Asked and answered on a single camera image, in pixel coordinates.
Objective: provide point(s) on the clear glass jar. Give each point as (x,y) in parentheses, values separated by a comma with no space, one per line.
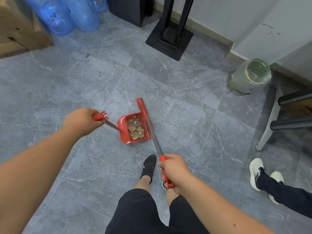
(246,77)

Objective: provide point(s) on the person's left hand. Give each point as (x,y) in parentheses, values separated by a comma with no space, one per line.
(79,120)

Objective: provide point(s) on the person's left leg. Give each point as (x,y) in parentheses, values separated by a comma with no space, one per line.
(142,185)

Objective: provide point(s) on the person's right leg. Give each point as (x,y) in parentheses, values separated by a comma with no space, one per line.
(171,198)

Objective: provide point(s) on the pile of crumpled trash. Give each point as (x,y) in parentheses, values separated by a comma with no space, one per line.
(135,129)

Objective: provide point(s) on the blue water jug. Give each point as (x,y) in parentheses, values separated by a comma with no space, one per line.
(84,14)
(54,17)
(100,3)

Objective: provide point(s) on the person's left forearm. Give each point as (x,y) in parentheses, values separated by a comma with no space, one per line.
(34,173)

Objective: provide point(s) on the person's right hand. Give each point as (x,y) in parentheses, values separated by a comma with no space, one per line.
(177,171)

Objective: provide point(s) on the brown cardboard box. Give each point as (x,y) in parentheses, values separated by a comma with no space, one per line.
(19,31)

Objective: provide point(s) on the person's left fingers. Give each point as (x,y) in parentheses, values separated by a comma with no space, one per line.
(95,114)

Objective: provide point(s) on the black cabinet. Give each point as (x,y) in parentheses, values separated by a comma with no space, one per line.
(129,8)

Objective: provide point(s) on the person's black shorts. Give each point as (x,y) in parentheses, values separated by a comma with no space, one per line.
(136,214)

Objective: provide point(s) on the person's right forearm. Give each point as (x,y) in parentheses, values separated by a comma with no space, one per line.
(219,212)

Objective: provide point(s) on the black metal stand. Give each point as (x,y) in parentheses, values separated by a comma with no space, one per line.
(168,43)

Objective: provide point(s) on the person's right shoe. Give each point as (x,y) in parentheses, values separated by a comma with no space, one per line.
(163,185)

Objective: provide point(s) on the person's black left shoe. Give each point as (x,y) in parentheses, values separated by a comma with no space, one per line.
(148,166)

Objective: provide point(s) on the person's leg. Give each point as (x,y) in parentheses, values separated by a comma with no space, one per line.
(171,198)
(142,185)
(290,197)

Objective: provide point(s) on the person's right fingers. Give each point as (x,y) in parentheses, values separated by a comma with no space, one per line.
(164,168)

